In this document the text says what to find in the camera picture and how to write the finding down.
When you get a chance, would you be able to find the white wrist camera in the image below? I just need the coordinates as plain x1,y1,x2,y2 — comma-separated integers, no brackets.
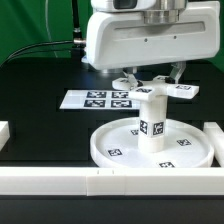
91,0,156,12

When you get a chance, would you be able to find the white right fence bar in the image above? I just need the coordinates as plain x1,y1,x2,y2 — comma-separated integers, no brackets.
203,122,224,168

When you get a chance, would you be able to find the white fence bar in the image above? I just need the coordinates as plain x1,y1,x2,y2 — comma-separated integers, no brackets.
0,167,224,196
0,121,10,151
203,122,224,168

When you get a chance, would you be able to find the white marker tag sheet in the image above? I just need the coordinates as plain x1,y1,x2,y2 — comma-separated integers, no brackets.
60,90,140,110

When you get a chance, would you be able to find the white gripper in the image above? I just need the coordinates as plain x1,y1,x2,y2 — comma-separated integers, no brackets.
86,0,220,88

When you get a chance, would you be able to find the white cross-shaped table base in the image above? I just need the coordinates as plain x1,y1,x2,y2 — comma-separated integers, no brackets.
112,76,199,102

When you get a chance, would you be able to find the white round table top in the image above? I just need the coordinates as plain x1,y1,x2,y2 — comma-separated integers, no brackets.
90,117,214,168

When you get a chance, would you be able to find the black vertical cable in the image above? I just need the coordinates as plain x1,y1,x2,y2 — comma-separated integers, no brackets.
71,0,83,43

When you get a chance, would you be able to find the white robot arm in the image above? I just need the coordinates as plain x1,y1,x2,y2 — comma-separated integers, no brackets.
86,0,220,82

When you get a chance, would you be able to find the white left fence bar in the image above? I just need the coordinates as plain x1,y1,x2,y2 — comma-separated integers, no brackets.
0,121,10,151

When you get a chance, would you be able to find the white front fence bar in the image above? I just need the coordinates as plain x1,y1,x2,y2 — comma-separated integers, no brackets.
0,167,224,196

